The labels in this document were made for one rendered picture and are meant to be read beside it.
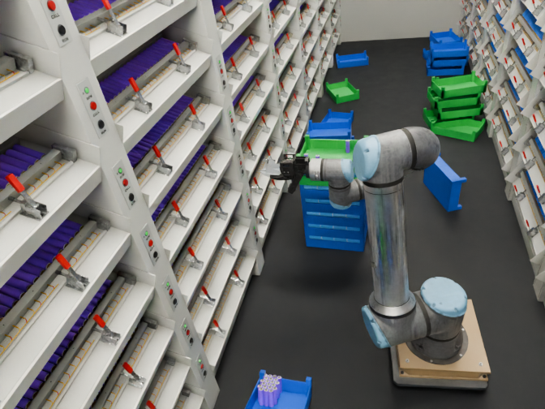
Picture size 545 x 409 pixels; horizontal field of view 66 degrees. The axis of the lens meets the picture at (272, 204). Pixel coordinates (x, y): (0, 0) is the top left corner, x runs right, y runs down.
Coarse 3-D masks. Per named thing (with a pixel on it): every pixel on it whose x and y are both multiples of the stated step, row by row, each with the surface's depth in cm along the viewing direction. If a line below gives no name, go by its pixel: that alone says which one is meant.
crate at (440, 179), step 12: (432, 168) 238; (444, 168) 229; (432, 180) 241; (444, 180) 226; (456, 180) 219; (432, 192) 244; (444, 192) 229; (456, 192) 223; (444, 204) 232; (456, 204) 228
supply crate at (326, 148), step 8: (304, 144) 203; (312, 144) 207; (320, 144) 206; (328, 144) 205; (336, 144) 203; (344, 144) 202; (352, 144) 201; (304, 152) 204; (312, 152) 205; (320, 152) 204; (328, 152) 203; (336, 152) 203; (344, 152) 202; (352, 152) 201; (352, 160) 195
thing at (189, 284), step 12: (228, 180) 178; (240, 192) 180; (216, 204) 171; (228, 204) 173; (216, 216) 166; (228, 216) 168; (204, 228) 160; (216, 228) 162; (204, 240) 156; (216, 240) 157; (204, 252) 152; (204, 264) 148; (192, 276) 143; (180, 288) 139; (192, 288) 140
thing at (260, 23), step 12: (264, 0) 199; (264, 12) 200; (252, 24) 205; (264, 24) 204; (264, 60) 215; (276, 60) 223; (276, 72) 224; (276, 84) 225; (276, 96) 226; (276, 132) 239; (288, 156) 259; (288, 180) 261
